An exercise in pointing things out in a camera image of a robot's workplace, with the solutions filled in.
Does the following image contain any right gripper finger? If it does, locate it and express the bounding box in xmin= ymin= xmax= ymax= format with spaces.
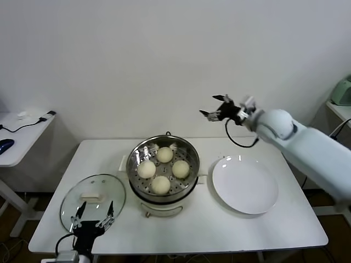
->
xmin=199 ymin=108 xmax=222 ymax=122
xmin=211 ymin=93 xmax=234 ymax=107

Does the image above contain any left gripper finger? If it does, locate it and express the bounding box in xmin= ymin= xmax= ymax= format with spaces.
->
xmin=70 ymin=201 xmax=88 ymax=228
xmin=95 ymin=200 xmax=115 ymax=230

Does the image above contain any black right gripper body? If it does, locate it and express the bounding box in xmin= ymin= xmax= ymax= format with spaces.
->
xmin=217 ymin=100 xmax=244 ymax=123

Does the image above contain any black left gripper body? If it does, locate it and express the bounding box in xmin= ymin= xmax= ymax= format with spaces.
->
xmin=71 ymin=220 xmax=106 ymax=254

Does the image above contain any round glass pot lid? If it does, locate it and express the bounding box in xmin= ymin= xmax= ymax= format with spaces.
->
xmin=59 ymin=173 xmax=127 ymax=234

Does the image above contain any white steamed baozi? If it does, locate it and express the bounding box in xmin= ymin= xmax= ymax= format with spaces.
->
xmin=156 ymin=146 xmax=174 ymax=164
xmin=137 ymin=160 xmax=157 ymax=179
xmin=151 ymin=175 xmax=172 ymax=196
xmin=171 ymin=159 xmax=191 ymax=179

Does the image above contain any perforated steel steamer basket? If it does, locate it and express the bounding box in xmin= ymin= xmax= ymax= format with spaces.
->
xmin=126 ymin=135 xmax=201 ymax=198

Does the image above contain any white round plate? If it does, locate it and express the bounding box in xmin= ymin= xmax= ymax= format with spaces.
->
xmin=211 ymin=155 xmax=280 ymax=215

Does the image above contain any white side desk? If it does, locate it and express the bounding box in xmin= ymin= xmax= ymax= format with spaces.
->
xmin=0 ymin=110 xmax=58 ymax=237

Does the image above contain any blue computer mouse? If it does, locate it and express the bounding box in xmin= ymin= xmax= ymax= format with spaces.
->
xmin=0 ymin=137 xmax=17 ymax=155

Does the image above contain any small black plug device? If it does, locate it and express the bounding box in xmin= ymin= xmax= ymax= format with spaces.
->
xmin=40 ymin=110 xmax=58 ymax=122

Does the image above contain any white side table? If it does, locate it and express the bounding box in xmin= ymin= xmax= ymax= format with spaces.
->
xmin=325 ymin=100 xmax=351 ymax=129

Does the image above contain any pale green appliance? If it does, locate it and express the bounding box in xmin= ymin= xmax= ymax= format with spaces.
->
xmin=330 ymin=73 xmax=351 ymax=107

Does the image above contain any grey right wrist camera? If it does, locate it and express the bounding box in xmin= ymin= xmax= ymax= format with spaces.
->
xmin=239 ymin=95 xmax=257 ymax=118

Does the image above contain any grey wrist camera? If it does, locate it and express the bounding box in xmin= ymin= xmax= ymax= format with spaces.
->
xmin=55 ymin=250 xmax=81 ymax=263
xmin=239 ymin=95 xmax=257 ymax=118

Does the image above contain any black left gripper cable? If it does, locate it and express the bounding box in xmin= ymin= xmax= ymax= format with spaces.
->
xmin=55 ymin=232 xmax=76 ymax=256

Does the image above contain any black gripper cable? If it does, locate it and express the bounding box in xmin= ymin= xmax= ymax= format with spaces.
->
xmin=225 ymin=118 xmax=260 ymax=149
xmin=55 ymin=232 xmax=76 ymax=256

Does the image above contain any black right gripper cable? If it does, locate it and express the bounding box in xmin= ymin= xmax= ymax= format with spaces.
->
xmin=225 ymin=118 xmax=260 ymax=149

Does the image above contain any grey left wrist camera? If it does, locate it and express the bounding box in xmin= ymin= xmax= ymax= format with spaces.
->
xmin=55 ymin=250 xmax=81 ymax=263

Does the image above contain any thin black desk cable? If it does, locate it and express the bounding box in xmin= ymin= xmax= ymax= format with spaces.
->
xmin=0 ymin=117 xmax=46 ymax=133

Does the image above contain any black power cable with adapter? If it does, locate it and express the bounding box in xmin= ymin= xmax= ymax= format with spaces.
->
xmin=328 ymin=117 xmax=351 ymax=138

